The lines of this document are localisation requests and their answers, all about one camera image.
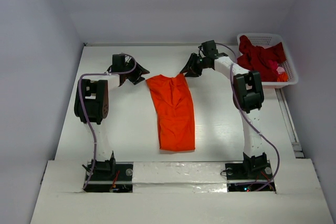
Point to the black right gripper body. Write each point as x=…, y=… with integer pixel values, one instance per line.
x=196, y=64

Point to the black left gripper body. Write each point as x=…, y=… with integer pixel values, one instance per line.
x=128, y=65

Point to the orange t shirt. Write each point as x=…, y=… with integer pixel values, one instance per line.
x=174, y=107

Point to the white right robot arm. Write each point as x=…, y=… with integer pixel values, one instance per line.
x=248, y=96

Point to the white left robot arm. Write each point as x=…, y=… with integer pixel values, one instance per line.
x=92, y=102

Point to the dark red t shirt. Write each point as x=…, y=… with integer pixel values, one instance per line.
x=255, y=58

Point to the white plastic basket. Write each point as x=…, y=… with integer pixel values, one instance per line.
x=267, y=40

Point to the pink cloth in basket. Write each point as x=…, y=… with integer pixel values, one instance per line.
x=276, y=68

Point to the small orange cloth in basket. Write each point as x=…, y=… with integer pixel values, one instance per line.
x=283, y=77

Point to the metal rail right table edge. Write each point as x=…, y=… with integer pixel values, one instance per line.
x=296, y=146

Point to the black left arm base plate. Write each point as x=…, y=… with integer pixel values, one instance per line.
x=108, y=179

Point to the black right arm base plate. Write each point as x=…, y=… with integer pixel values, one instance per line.
x=238, y=180

